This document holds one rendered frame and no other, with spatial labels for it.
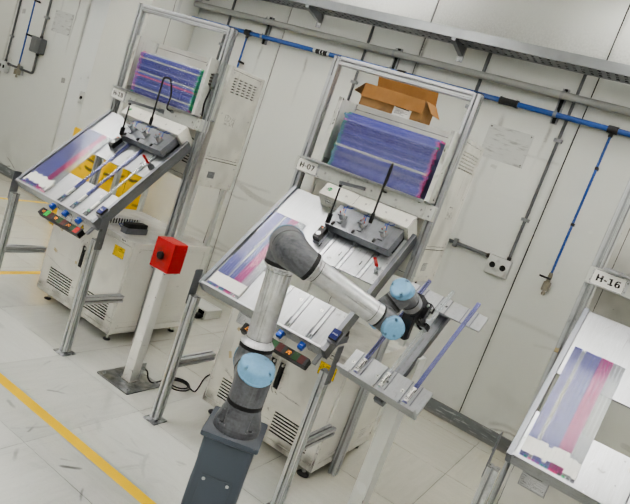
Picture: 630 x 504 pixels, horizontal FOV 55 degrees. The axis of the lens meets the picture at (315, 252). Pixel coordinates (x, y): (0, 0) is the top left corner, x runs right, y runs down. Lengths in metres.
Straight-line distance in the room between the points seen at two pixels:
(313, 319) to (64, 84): 4.93
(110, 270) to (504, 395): 2.58
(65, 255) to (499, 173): 2.79
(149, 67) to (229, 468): 2.51
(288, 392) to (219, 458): 1.00
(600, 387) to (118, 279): 2.49
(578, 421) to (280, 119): 3.46
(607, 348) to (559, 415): 0.36
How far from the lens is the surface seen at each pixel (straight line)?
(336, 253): 2.73
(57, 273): 4.00
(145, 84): 3.80
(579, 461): 2.26
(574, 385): 2.40
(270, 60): 5.19
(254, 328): 1.99
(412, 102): 3.21
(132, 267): 3.56
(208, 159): 3.68
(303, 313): 2.54
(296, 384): 2.88
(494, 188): 4.20
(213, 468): 2.00
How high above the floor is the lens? 1.47
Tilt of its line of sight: 10 degrees down
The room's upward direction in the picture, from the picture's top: 20 degrees clockwise
